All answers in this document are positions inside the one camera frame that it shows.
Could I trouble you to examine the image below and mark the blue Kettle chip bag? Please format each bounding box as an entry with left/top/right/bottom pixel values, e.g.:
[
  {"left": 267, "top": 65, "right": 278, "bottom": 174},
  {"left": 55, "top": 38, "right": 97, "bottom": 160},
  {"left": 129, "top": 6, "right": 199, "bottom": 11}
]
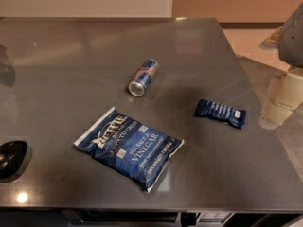
[{"left": 74, "top": 107, "right": 184, "bottom": 192}]

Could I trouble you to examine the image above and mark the grey and cream robot arm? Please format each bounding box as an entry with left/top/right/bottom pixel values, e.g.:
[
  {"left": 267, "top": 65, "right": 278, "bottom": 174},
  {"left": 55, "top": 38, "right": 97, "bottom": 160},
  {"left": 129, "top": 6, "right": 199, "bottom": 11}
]
[{"left": 259, "top": 3, "right": 303, "bottom": 130}]

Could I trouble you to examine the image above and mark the blue silver energy drink can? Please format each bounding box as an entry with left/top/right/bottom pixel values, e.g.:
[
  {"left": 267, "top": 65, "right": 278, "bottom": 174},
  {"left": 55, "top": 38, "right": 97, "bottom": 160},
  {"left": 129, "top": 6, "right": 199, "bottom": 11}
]
[{"left": 128, "top": 59, "right": 159, "bottom": 96}]

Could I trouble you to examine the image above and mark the dark blue snack bar wrapper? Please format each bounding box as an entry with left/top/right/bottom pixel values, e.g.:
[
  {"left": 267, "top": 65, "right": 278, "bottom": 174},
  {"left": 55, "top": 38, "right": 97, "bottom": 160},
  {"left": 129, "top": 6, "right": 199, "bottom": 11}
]
[{"left": 194, "top": 99, "right": 246, "bottom": 129}]

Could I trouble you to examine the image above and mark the black appliance under table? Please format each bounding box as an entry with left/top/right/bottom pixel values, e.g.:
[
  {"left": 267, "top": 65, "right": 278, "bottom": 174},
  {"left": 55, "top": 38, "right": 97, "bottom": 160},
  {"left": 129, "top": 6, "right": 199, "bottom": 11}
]
[{"left": 62, "top": 210, "right": 234, "bottom": 227}]

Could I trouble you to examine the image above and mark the black computer mouse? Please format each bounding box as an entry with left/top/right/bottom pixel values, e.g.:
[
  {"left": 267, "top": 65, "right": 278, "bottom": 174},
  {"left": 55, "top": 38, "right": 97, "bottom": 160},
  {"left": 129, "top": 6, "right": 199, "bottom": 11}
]
[{"left": 0, "top": 140, "right": 27, "bottom": 179}]

